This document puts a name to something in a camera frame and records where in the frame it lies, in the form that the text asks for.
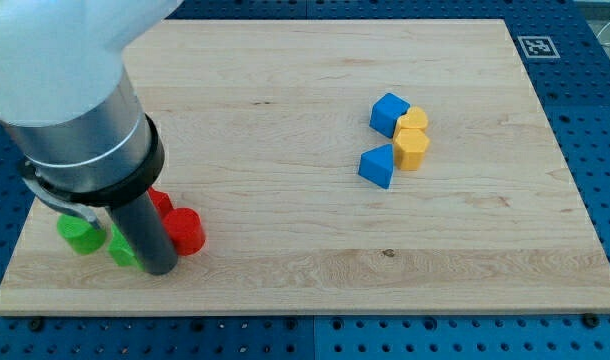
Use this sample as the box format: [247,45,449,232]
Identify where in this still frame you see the yellow heart block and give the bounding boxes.
[392,106,429,139]

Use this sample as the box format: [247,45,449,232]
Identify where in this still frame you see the red cylinder block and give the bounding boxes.
[163,208,206,256]

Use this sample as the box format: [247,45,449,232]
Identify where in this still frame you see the green cylinder block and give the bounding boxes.
[56,215,106,255]

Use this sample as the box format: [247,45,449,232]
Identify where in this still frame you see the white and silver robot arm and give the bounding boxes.
[0,0,180,226]

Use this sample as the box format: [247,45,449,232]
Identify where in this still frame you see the white fiducial marker tag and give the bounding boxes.
[517,35,560,59]

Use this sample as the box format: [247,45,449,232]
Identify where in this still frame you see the green star block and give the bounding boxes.
[107,224,143,270]

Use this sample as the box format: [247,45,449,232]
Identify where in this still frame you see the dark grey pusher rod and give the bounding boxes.
[106,192,178,275]

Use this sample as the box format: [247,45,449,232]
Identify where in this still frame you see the yellow hexagon block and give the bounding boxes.
[393,129,430,171]

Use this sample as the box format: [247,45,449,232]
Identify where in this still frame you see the blue cube block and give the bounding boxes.
[369,93,411,138]

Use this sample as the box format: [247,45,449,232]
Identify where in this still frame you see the red star block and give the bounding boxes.
[147,187,174,219]

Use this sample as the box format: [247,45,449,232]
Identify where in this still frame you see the wooden board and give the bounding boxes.
[0,19,610,317]

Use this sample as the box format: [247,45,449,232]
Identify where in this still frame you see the blue triangle block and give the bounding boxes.
[358,144,394,189]

